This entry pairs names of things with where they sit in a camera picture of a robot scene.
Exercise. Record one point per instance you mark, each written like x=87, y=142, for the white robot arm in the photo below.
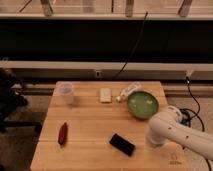
x=166, y=124

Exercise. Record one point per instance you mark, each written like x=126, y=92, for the white wall outlet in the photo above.
x=98, y=74

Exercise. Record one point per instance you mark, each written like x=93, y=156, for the clear plastic cup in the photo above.
x=67, y=92

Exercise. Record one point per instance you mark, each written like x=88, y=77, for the black rectangular phone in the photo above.
x=122, y=144

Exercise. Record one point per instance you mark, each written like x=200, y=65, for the blue connector box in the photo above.
x=186, y=121

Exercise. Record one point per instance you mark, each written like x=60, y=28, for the black office chair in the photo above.
x=10, y=100

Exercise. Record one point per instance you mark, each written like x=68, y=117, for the green bowl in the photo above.
x=142, y=105

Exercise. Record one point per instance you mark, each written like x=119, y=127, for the white eraser block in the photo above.
x=105, y=95

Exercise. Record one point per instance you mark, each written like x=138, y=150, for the white plastic tube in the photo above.
x=127, y=91

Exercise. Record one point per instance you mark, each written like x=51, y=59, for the red brown chili pepper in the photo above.
x=63, y=134

